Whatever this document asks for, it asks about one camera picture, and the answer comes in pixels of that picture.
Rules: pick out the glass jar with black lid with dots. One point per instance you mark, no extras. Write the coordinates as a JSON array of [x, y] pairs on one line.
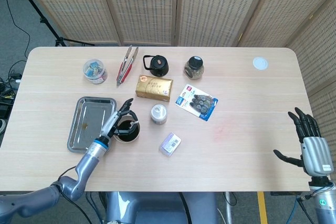
[[194, 68]]

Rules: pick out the clear tub of binder clips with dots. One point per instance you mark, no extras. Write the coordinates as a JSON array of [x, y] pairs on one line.
[[95, 73]]

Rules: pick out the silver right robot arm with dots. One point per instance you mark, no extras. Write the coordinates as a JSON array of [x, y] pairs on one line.
[[324, 203]]

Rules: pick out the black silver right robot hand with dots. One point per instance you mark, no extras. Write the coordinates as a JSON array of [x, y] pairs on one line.
[[313, 153]]

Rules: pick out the black tripod stand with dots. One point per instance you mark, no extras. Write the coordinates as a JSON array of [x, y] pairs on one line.
[[43, 20]]

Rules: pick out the white plastic spoon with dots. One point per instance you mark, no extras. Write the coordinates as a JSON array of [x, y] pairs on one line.
[[134, 122]]

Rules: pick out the clear jar with white lid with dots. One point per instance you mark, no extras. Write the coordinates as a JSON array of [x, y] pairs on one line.
[[158, 113]]

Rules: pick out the black teapot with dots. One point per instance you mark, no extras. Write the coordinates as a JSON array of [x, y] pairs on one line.
[[157, 65]]

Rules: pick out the grey robot torso base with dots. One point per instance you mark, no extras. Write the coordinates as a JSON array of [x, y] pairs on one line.
[[157, 208]]

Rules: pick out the clear box with purple contents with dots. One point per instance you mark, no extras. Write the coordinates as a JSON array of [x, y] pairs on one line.
[[170, 144]]

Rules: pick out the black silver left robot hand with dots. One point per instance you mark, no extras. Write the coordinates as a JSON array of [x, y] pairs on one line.
[[113, 123]]

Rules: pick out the wooden woven folding screen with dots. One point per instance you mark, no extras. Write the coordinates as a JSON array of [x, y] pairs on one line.
[[141, 6]]

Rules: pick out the stainless steel tray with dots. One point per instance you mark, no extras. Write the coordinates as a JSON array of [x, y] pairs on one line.
[[89, 119]]

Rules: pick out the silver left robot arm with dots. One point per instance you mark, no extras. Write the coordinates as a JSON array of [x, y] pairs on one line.
[[84, 169]]

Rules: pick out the metal tongs with red grips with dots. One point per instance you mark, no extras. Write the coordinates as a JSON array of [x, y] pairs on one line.
[[125, 69]]

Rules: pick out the gold tissue pack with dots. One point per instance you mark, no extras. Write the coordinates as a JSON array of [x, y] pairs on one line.
[[155, 87]]

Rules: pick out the correction tape blister pack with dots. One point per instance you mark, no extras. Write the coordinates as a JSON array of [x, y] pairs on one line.
[[197, 102]]

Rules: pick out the white bowl with dark liquid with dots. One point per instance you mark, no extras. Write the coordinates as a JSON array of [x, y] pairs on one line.
[[127, 137]]

